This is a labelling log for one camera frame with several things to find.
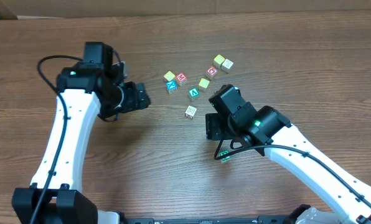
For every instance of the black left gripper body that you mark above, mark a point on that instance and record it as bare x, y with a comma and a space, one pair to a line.
140, 95

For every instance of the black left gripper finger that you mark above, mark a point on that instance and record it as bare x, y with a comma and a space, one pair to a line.
143, 102
141, 89

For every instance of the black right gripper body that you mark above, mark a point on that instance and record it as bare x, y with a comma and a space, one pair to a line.
211, 126

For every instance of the white red patterned wooden block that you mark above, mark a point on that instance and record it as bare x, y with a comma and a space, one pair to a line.
190, 112

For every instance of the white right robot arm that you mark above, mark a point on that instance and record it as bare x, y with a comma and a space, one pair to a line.
274, 136

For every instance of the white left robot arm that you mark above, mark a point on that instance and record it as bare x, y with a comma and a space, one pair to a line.
95, 87

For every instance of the blue X wooden block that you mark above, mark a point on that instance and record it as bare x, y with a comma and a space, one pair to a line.
171, 86

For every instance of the yellow wooden block left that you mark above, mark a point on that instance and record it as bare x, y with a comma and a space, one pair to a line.
169, 76

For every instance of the yellow wooden block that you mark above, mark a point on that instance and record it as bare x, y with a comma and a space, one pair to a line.
169, 76
203, 84
218, 61

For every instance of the red M wooden block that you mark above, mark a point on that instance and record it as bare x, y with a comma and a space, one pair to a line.
181, 79

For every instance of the green V wooden block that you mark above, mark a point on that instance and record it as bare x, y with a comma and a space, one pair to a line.
193, 94

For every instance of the yellow wooden block middle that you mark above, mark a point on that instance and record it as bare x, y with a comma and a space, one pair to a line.
203, 84

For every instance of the red C wooden block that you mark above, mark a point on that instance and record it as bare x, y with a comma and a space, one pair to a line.
211, 72

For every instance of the plain wooden block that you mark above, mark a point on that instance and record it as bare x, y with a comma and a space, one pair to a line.
227, 65

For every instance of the yellow wooden block top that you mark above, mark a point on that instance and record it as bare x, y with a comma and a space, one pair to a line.
218, 61

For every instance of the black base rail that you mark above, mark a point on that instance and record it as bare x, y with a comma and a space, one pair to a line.
262, 219

